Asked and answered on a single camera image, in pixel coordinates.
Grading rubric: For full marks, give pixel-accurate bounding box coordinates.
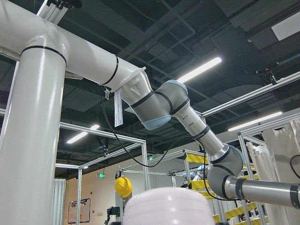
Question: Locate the yellow hard hat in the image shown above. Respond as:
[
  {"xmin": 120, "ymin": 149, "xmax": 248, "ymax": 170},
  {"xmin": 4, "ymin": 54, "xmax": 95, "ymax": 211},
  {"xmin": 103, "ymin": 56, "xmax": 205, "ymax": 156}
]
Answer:
[{"xmin": 114, "ymin": 176, "xmax": 133, "ymax": 198}]

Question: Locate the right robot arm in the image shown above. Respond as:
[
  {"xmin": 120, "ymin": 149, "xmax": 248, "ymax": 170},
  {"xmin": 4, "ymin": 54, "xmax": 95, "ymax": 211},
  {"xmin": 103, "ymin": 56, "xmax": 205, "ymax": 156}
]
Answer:
[{"xmin": 121, "ymin": 72, "xmax": 300, "ymax": 209}]

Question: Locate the pink plastic cup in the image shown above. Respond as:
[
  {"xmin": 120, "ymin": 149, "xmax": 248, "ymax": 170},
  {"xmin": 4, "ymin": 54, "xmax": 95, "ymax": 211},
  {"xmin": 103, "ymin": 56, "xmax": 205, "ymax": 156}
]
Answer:
[{"xmin": 122, "ymin": 187, "xmax": 215, "ymax": 225}]

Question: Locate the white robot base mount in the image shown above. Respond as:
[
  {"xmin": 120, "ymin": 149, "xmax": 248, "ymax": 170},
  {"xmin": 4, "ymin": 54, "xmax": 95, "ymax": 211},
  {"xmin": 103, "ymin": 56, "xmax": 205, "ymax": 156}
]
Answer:
[{"xmin": 0, "ymin": 0, "xmax": 147, "ymax": 225}]

